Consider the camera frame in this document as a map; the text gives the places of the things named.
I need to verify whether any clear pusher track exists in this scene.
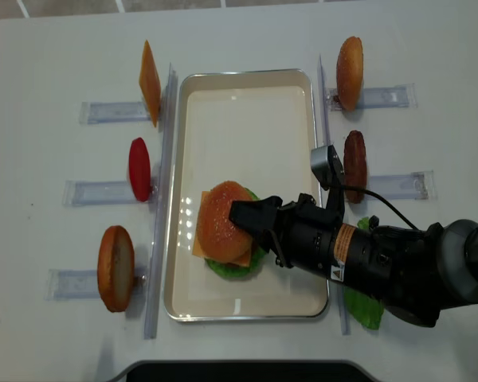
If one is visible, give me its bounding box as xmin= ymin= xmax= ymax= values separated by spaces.
xmin=323 ymin=84 xmax=417 ymax=111
xmin=365 ymin=170 xmax=437 ymax=201
xmin=44 ymin=267 xmax=148 ymax=301
xmin=62 ymin=181 xmax=139 ymax=207
xmin=79 ymin=102 xmax=151 ymax=125

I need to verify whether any lettuce on burger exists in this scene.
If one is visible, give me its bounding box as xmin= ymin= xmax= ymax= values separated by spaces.
xmin=195 ymin=181 xmax=267 ymax=279

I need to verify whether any green lettuce leaf right rack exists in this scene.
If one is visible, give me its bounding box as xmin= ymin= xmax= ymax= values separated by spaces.
xmin=341 ymin=216 xmax=386 ymax=331

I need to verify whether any bun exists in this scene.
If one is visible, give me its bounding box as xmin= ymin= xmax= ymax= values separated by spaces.
xmin=196 ymin=181 xmax=256 ymax=263

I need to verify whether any metal serving tray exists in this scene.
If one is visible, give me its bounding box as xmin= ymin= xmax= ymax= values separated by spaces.
xmin=163 ymin=69 xmax=329 ymax=322

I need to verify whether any clear pusher track right far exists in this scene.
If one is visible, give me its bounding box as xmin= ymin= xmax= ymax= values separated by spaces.
xmin=323 ymin=84 xmax=417 ymax=111

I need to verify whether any orange cheese slice left rack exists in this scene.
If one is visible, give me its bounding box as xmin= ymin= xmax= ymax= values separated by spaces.
xmin=139 ymin=41 xmax=162 ymax=127

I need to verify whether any clear pusher track left middle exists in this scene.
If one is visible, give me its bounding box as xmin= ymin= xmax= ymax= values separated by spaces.
xmin=62 ymin=181 xmax=139 ymax=207

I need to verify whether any clear long rail right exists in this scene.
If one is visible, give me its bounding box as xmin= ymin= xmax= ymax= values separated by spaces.
xmin=317 ymin=55 xmax=351 ymax=336

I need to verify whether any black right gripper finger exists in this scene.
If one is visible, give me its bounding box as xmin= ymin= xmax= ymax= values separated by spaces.
xmin=229 ymin=196 xmax=283 ymax=235
xmin=256 ymin=229 xmax=282 ymax=255

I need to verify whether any black camera cable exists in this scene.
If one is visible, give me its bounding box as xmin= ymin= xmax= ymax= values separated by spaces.
xmin=340 ymin=183 xmax=423 ymax=232

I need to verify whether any cheese slice on burger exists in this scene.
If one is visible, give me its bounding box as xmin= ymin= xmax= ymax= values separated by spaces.
xmin=191 ymin=190 xmax=252 ymax=267

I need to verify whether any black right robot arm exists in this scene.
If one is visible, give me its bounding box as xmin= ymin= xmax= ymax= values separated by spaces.
xmin=229 ymin=193 xmax=478 ymax=327

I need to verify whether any clear pusher track right middle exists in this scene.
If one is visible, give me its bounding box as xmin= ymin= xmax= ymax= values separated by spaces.
xmin=365 ymin=170 xmax=437 ymax=201

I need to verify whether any spare top bun right rack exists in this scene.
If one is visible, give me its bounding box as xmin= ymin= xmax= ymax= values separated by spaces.
xmin=336 ymin=37 xmax=363 ymax=111

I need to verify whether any clear pusher track left far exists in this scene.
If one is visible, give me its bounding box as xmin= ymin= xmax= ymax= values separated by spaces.
xmin=79 ymin=102 xmax=151 ymax=125

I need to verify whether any bottom bun left rack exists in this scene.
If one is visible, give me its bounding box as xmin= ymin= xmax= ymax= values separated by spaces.
xmin=97 ymin=225 xmax=135 ymax=313

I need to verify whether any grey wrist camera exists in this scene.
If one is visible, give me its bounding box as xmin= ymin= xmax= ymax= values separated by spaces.
xmin=309 ymin=144 xmax=347 ymax=216

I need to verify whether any clear long rail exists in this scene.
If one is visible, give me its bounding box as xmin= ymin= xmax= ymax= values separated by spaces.
xmin=317 ymin=55 xmax=351 ymax=336
xmin=143 ymin=63 xmax=178 ymax=340

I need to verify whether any brown meat patty right rack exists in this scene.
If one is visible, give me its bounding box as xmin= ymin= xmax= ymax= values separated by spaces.
xmin=343 ymin=131 xmax=367 ymax=189

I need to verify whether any clear long rail left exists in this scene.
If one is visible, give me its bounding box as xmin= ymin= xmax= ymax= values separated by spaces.
xmin=143 ymin=63 xmax=178 ymax=340

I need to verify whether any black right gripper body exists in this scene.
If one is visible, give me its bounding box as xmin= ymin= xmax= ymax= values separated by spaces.
xmin=273 ymin=193 xmax=377 ymax=283

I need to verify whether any clear pusher track left near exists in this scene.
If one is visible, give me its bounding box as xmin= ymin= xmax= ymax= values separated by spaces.
xmin=44 ymin=267 xmax=148 ymax=301

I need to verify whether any black base front edge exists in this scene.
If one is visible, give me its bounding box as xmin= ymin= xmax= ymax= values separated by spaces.
xmin=127 ymin=361 xmax=373 ymax=382

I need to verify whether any red tomato slice left rack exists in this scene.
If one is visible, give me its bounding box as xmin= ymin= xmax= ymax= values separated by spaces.
xmin=128 ymin=138 xmax=152 ymax=202

